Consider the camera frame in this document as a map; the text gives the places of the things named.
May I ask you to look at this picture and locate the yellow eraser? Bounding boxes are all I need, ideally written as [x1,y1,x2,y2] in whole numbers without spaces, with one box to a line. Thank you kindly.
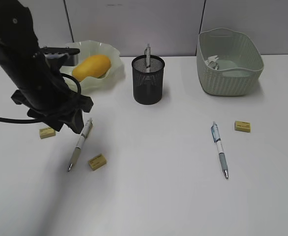
[39,127,56,139]
[88,153,107,171]
[234,120,251,133]

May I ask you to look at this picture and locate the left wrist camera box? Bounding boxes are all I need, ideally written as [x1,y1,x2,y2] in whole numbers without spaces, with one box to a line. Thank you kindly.
[41,47,80,67]

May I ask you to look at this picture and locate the pale green woven basket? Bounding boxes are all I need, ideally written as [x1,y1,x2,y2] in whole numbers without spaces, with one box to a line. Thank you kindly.
[197,28,264,96]

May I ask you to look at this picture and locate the blue grey pen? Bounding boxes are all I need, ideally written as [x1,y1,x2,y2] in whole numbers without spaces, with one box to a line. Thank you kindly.
[211,122,229,179]

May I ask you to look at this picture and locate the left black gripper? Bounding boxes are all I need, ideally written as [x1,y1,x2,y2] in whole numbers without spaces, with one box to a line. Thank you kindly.
[0,0,93,132]

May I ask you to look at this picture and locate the beige grip pen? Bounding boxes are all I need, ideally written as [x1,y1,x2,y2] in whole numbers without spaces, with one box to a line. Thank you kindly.
[67,118,93,172]

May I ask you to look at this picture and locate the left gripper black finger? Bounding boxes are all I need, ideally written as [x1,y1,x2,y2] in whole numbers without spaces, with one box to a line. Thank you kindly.
[65,109,85,134]

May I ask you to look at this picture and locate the white waste paper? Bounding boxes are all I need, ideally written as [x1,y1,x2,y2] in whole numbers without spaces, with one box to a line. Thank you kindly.
[205,55,219,70]

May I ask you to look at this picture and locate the black mesh pen holder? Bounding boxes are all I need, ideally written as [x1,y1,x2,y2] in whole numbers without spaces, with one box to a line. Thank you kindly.
[131,55,165,105]

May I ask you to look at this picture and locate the yellow mango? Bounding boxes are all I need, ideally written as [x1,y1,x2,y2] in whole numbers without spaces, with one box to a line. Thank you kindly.
[72,55,111,82]

